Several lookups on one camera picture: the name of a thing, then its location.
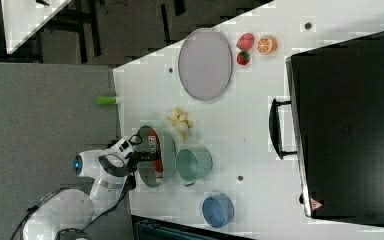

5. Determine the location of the green oval strainer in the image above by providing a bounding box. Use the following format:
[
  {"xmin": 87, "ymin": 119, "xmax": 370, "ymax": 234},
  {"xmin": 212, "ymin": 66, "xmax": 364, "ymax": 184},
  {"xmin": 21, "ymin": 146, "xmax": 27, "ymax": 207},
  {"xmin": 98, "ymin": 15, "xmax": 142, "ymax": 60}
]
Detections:
[{"xmin": 135, "ymin": 125, "xmax": 176, "ymax": 188}]

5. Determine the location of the black toaster oven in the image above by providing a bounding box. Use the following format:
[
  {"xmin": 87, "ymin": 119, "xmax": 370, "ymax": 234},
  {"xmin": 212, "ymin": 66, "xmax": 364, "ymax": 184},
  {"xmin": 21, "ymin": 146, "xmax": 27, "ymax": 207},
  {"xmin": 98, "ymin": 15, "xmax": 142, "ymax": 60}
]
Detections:
[{"xmin": 285, "ymin": 31, "xmax": 384, "ymax": 227}]

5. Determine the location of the round grey plate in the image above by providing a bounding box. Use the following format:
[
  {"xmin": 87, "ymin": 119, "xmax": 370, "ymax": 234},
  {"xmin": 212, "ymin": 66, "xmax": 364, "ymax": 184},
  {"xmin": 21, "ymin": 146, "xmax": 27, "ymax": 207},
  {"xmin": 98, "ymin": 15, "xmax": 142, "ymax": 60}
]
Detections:
[{"xmin": 178, "ymin": 28, "xmax": 232, "ymax": 101}]

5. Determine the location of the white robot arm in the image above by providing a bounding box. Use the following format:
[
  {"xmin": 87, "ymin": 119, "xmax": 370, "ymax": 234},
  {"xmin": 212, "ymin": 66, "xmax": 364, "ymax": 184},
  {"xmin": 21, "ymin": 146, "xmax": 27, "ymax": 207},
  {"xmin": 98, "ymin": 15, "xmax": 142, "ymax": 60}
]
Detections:
[{"xmin": 21, "ymin": 138, "xmax": 161, "ymax": 240}]

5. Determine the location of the white side table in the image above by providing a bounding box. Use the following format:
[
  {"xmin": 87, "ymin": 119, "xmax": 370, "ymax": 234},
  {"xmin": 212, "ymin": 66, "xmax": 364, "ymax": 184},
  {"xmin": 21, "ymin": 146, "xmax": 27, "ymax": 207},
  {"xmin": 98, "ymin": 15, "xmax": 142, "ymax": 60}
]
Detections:
[{"xmin": 0, "ymin": 0, "xmax": 72, "ymax": 54}]

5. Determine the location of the pink toy strawberry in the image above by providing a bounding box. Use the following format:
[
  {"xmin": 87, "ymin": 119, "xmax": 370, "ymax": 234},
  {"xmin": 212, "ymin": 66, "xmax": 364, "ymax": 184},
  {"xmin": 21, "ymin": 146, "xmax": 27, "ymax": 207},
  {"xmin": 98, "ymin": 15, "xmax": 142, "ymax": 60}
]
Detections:
[{"xmin": 236, "ymin": 33, "xmax": 255, "ymax": 51}]

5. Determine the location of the green metal cup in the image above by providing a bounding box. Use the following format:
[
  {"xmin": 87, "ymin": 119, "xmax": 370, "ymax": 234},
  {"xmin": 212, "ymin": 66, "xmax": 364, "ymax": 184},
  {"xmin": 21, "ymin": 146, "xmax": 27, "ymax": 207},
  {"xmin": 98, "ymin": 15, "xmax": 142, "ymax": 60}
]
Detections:
[{"xmin": 175, "ymin": 146, "xmax": 213, "ymax": 187}]

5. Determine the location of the blue bowl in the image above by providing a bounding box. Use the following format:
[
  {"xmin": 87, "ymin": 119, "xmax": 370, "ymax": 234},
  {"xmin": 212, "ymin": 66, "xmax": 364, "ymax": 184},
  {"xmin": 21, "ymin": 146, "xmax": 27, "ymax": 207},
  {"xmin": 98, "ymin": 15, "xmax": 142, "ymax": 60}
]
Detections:
[{"xmin": 201, "ymin": 193, "xmax": 234, "ymax": 228}]

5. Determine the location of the red toy strawberry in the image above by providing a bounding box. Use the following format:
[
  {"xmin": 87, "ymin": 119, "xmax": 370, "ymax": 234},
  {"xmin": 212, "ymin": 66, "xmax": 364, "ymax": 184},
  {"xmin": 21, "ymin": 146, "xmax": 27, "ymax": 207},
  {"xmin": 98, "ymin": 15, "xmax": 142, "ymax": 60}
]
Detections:
[{"xmin": 236, "ymin": 51, "xmax": 250, "ymax": 65}]

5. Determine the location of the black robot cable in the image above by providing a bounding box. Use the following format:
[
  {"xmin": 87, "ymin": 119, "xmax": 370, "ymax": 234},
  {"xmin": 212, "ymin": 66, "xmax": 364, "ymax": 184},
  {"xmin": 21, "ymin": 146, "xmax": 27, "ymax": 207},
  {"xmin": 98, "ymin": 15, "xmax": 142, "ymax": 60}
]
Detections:
[{"xmin": 11, "ymin": 133, "xmax": 143, "ymax": 240}]

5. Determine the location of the toy orange half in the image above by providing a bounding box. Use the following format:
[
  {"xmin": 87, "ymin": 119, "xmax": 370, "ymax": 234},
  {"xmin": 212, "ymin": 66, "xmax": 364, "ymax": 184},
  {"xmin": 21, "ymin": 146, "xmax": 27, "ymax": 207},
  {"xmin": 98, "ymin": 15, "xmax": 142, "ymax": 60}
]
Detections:
[{"xmin": 257, "ymin": 36, "xmax": 277, "ymax": 55}]

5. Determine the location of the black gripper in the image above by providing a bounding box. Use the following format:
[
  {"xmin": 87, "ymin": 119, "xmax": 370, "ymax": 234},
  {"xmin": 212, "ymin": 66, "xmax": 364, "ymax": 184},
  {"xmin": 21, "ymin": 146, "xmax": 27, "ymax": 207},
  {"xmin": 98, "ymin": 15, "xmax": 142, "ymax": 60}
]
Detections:
[{"xmin": 127, "ymin": 151, "xmax": 161, "ymax": 167}]

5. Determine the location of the red ketchup bottle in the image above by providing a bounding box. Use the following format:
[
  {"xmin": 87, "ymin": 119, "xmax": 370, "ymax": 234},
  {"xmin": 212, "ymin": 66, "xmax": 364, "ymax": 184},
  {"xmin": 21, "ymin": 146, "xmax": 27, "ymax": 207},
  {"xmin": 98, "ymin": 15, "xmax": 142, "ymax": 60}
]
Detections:
[{"xmin": 148, "ymin": 130, "xmax": 163, "ymax": 182}]

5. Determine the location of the yellow toy duck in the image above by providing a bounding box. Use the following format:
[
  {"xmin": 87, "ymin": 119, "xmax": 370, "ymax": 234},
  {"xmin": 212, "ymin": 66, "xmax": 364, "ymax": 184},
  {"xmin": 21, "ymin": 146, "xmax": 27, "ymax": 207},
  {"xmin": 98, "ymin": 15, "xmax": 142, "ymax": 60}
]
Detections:
[{"xmin": 167, "ymin": 108, "xmax": 194, "ymax": 141}]

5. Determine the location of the green marker cylinder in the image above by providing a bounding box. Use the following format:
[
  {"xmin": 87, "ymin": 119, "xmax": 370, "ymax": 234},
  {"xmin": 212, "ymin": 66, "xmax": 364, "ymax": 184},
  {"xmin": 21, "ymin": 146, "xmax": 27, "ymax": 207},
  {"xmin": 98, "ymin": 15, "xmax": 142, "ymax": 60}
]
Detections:
[{"xmin": 97, "ymin": 96, "xmax": 121, "ymax": 106}]

